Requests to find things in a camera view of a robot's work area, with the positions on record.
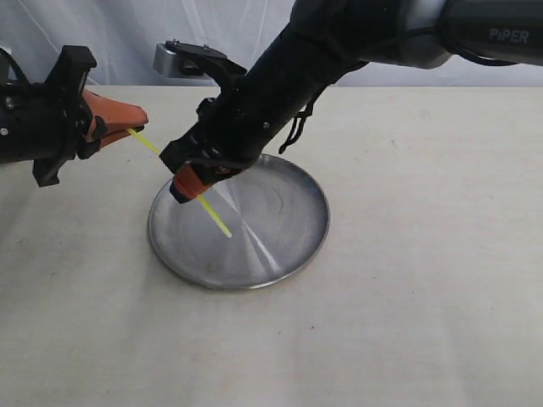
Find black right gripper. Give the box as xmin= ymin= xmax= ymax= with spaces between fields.
xmin=160 ymin=25 xmax=347 ymax=204

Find round stainless steel plate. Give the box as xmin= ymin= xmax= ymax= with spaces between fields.
xmin=148 ymin=154 xmax=331 ymax=290

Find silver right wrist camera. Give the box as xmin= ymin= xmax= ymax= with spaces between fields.
xmin=153 ymin=40 xmax=247 ymax=87

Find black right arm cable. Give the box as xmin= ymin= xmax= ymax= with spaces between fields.
xmin=277 ymin=91 xmax=317 ymax=155

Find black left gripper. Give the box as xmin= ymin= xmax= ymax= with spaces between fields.
xmin=1 ymin=45 xmax=148 ymax=187

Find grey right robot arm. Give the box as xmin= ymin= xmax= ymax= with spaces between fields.
xmin=160 ymin=1 xmax=542 ymax=204

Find thin yellow straw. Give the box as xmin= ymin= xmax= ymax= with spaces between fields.
xmin=127 ymin=128 xmax=232 ymax=238

